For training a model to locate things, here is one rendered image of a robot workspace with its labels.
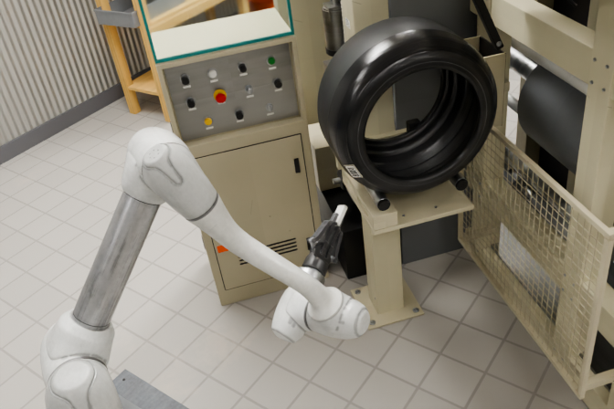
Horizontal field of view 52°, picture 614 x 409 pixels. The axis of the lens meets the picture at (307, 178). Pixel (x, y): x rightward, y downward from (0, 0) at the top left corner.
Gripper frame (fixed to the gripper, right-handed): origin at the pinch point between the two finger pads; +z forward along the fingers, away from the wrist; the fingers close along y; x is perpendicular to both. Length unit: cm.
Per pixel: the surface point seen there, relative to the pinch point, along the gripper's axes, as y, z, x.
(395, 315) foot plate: 99, 13, -47
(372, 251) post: 64, 25, -41
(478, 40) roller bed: 21, 96, 8
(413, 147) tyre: 23, 46, -4
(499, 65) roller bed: 22, 81, 20
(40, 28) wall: -46, 132, -325
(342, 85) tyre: -25.7, 29.8, 5.4
